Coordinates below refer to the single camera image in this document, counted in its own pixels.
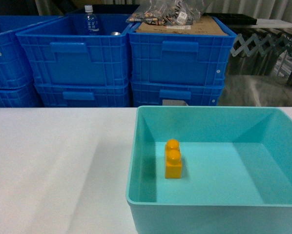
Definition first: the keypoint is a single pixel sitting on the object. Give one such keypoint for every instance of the blue crate bottom middle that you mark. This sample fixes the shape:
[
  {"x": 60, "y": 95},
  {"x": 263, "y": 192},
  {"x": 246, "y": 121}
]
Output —
[{"x": 83, "y": 96}]

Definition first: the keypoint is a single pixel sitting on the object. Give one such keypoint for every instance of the clear plastic water bottle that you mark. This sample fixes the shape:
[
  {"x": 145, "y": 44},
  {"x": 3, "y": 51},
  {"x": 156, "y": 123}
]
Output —
[{"x": 91, "y": 23}]

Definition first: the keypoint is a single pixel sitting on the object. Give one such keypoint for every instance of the black tray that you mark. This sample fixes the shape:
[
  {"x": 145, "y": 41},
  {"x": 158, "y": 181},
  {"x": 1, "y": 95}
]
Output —
[{"x": 233, "y": 19}]

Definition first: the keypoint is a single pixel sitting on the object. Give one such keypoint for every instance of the blue crate top right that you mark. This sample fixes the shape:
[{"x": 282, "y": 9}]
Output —
[{"x": 180, "y": 59}]

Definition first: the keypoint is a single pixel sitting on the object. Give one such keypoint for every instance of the yellow toy block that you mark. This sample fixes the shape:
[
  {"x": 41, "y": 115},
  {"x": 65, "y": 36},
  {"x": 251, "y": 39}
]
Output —
[{"x": 173, "y": 159}]

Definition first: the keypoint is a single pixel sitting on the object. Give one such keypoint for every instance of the brown cardboard sheet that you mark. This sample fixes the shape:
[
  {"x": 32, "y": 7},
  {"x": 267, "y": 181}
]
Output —
[{"x": 205, "y": 26}]

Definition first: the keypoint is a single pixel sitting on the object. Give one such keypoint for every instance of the blue crate top middle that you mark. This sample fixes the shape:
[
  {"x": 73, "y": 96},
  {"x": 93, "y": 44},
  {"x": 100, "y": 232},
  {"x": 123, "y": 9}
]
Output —
[{"x": 60, "y": 52}]

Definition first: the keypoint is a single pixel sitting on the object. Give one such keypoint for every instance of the silver metal can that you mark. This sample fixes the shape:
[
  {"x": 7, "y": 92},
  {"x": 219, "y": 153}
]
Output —
[{"x": 115, "y": 33}]

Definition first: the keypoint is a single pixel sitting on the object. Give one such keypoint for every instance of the clear bag of parts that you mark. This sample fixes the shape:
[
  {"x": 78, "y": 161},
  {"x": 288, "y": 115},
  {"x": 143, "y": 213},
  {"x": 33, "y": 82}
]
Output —
[{"x": 168, "y": 12}]

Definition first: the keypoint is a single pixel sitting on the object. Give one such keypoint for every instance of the blue crate bottom left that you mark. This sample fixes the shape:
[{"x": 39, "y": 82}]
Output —
[{"x": 24, "y": 97}]

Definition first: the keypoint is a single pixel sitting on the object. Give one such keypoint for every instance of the white foam board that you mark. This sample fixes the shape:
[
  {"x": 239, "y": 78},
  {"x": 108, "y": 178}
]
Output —
[{"x": 272, "y": 23}]

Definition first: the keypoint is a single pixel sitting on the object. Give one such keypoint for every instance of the grey expandable roller conveyor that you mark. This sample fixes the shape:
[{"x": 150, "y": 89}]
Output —
[{"x": 262, "y": 41}]

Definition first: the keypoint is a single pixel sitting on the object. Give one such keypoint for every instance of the teal plastic box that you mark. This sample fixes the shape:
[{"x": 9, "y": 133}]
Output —
[{"x": 236, "y": 171}]

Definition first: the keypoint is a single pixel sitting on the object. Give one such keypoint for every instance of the blue crate top left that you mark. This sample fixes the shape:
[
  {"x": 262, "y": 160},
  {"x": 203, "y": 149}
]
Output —
[{"x": 15, "y": 70}]

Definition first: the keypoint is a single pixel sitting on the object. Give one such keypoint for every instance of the blue crate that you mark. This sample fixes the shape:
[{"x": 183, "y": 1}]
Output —
[
  {"x": 145, "y": 93},
  {"x": 15, "y": 70},
  {"x": 180, "y": 59},
  {"x": 83, "y": 96},
  {"x": 24, "y": 97},
  {"x": 60, "y": 52}
]

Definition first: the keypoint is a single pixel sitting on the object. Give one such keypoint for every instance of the blue crate bottom right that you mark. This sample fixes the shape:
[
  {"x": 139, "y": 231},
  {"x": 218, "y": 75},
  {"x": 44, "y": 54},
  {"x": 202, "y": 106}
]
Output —
[{"x": 145, "y": 93}]

